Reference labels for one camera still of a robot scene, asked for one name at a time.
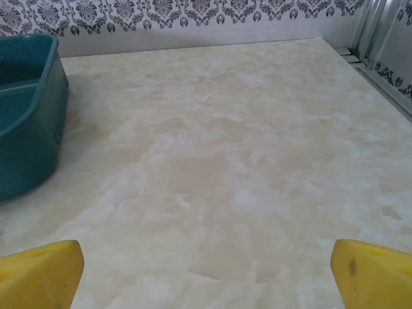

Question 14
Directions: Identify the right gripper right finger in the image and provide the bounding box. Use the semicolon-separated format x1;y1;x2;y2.
331;238;412;309

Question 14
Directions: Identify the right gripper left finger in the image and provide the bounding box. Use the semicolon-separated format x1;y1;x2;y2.
0;239;86;309

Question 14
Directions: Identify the teal plastic bin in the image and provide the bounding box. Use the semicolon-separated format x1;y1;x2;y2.
0;33;70;203

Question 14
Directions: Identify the aluminium frame post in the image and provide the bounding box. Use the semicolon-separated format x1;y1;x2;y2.
349;0;405;62

